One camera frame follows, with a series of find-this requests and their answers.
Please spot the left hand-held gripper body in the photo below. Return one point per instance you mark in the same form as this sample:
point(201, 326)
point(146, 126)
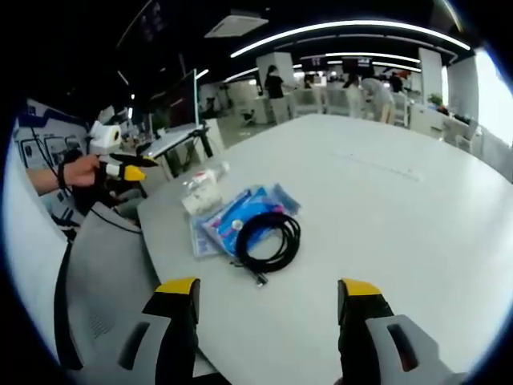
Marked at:
point(105, 137)

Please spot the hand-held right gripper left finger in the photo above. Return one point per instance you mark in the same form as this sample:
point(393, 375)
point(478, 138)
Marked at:
point(168, 321)

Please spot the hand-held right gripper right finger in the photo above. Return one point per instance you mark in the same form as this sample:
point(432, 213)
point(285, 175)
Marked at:
point(372, 321)

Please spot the clear plastic bottle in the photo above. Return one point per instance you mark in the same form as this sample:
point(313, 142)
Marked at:
point(208, 174)

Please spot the white packet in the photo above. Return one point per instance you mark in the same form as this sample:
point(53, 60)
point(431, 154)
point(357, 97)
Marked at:
point(202, 198)

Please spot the pale blue packet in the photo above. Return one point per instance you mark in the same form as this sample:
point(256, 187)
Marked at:
point(198, 236)

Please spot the blue plastic packet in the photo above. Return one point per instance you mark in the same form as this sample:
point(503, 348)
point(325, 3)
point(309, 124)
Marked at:
point(236, 212)

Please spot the person's left hand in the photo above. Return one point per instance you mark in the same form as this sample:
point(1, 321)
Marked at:
point(82, 172)

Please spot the white desk with black legs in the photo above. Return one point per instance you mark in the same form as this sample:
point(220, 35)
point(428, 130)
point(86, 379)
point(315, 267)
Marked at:
point(176, 140)

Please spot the black wristband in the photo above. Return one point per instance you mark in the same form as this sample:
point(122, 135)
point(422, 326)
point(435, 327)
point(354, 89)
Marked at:
point(62, 174)

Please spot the grey office chair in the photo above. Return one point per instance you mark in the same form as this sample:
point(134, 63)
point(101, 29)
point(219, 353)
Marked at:
point(108, 288)

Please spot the dark monitor screen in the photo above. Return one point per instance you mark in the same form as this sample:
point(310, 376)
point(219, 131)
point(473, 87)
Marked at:
point(182, 100)

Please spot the white table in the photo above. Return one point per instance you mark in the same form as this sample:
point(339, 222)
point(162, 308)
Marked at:
point(360, 208)

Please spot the ceiling air conditioner unit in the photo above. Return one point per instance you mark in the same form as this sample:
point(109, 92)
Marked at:
point(235, 23)

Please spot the green potted plant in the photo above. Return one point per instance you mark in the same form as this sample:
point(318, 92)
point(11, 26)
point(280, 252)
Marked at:
point(435, 99)

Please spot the long ceiling light strip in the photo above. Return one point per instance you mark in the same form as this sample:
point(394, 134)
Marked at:
point(348, 28)

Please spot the wall poster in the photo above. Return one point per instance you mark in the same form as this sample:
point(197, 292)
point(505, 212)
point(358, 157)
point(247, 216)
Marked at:
point(44, 136)

